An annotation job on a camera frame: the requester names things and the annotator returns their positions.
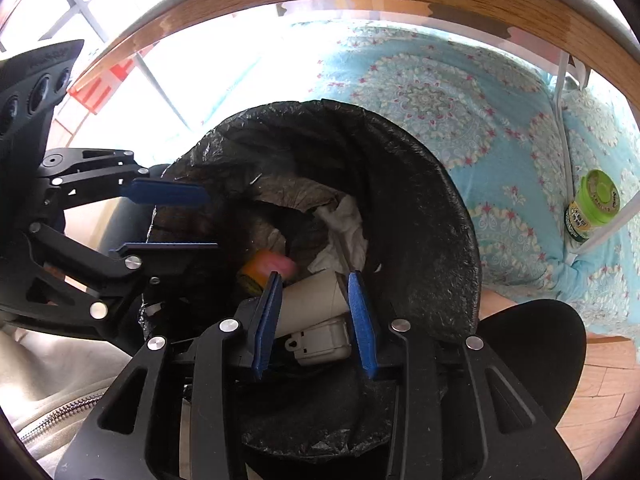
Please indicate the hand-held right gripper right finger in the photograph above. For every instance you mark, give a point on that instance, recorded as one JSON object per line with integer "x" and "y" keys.
{"x": 362, "y": 330}

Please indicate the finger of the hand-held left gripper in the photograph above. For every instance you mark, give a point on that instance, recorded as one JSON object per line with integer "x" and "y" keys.
{"x": 165, "y": 194}
{"x": 150, "y": 255}

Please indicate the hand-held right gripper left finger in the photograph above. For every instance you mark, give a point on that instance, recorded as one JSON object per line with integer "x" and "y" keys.
{"x": 265, "y": 330}

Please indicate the white plastic box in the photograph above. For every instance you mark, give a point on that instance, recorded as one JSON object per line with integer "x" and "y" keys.
{"x": 320, "y": 342}

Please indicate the white paper roll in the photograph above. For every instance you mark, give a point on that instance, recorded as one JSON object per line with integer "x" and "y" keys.
{"x": 312, "y": 300}

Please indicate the yellow cylinder roll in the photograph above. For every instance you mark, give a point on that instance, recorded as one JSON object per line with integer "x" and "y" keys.
{"x": 260, "y": 270}

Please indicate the white tissue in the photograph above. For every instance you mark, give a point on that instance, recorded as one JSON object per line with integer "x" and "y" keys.
{"x": 345, "y": 230}

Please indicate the black lined trash bin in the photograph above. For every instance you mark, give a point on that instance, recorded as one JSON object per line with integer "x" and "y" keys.
{"x": 425, "y": 240}

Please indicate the grey zip jacket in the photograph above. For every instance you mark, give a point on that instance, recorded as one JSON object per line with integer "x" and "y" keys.
{"x": 50, "y": 385}

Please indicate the black round seat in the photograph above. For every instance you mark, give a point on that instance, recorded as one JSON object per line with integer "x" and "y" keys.
{"x": 535, "y": 355}

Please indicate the green lidded jar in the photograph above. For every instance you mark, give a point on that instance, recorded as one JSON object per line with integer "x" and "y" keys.
{"x": 592, "y": 205}

